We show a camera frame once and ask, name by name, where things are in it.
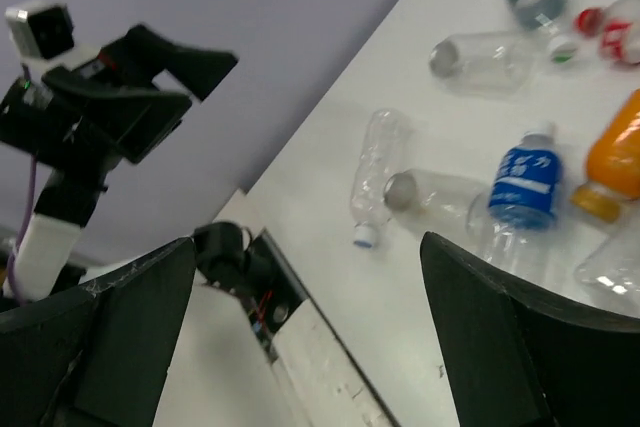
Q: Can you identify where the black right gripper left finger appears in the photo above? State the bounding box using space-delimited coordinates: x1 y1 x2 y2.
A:
1 238 195 426

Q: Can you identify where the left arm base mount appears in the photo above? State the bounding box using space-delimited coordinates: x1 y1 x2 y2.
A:
192 221 309 362

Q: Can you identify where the clear bottle white label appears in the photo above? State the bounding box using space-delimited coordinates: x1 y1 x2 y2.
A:
575 231 639 303

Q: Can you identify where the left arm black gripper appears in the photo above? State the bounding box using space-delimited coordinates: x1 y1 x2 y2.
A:
1 24 238 192

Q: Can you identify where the orange juice bottle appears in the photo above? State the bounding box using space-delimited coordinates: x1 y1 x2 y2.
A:
570 90 639 223

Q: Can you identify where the red label clear bottle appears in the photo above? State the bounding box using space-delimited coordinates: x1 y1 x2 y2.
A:
573 0 639 66

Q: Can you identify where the clear bottle blue cap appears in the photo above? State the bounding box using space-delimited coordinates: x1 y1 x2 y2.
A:
349 109 411 249

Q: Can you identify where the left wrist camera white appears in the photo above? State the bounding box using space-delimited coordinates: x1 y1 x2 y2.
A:
4 0 75 61

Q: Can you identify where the clear jar with residue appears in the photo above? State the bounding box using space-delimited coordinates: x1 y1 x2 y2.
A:
383 169 488 221

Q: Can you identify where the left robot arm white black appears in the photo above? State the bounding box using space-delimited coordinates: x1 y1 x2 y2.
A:
1 24 237 426

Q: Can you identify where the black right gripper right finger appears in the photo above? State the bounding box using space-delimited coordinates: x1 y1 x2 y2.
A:
420 233 639 426

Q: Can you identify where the clear wide jar bottle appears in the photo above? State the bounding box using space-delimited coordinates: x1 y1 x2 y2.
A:
429 32 535 96

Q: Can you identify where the blue label bottle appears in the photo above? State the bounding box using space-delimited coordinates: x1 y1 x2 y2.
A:
467 121 564 283

